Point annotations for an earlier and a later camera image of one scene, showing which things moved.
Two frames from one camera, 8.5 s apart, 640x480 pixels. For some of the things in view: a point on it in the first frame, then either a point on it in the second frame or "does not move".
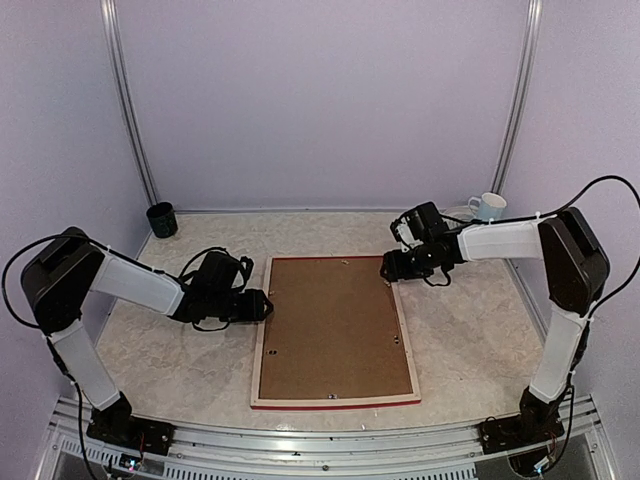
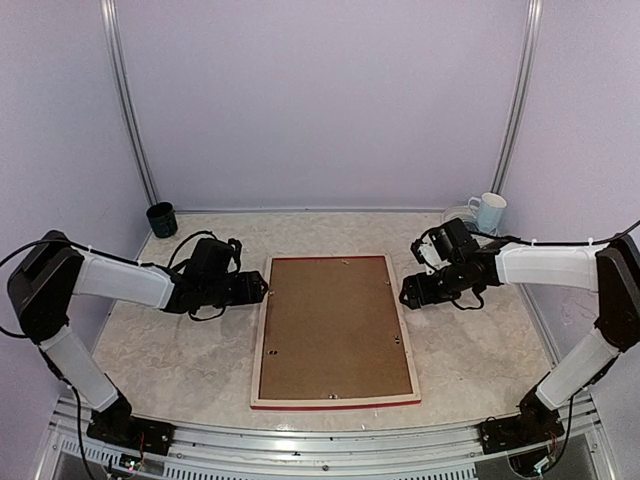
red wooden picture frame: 334,338 does not move
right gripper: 397,269 to 410,284
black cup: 162,219 does not move
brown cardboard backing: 333,331 does not move
